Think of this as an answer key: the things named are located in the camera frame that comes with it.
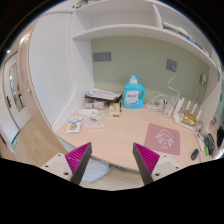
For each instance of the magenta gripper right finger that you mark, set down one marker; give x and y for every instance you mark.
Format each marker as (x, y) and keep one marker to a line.
(146, 161)

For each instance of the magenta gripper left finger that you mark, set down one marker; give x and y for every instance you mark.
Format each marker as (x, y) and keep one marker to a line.
(77, 160)

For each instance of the pink mouse pad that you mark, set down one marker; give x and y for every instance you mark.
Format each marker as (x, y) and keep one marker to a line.
(162, 139)

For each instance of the black computer mouse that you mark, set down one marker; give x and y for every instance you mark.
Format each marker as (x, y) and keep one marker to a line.
(195, 154)

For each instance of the white packet yellow logo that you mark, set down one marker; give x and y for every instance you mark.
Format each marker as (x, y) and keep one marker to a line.
(74, 124)

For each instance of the clear plastic bag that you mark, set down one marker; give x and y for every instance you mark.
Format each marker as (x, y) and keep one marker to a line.
(92, 118)

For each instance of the white wifi router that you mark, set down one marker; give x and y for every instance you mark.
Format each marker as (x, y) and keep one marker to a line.
(180, 108)

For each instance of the gold ornament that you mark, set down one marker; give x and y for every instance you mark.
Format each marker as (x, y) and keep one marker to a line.
(188, 118)

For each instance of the yellow snack packet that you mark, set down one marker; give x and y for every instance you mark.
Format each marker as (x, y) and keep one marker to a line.
(114, 110)

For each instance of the black device at desk edge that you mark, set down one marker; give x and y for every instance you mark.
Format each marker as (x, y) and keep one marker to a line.
(209, 144)

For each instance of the blue detergent bottle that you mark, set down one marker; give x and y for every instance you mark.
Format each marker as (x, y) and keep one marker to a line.
(134, 93)

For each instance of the flat box with white lid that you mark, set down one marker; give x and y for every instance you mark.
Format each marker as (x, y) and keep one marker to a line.
(103, 95)

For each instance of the wooden door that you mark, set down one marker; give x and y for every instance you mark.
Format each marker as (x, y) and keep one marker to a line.
(33, 66)

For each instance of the grey wall socket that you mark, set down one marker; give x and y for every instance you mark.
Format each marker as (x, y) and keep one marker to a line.
(171, 65)

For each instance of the grey wall switch panel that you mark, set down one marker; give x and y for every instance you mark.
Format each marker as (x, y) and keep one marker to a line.
(102, 57)

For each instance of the white wall shelf unit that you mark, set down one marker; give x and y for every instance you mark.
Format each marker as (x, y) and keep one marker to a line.
(144, 18)

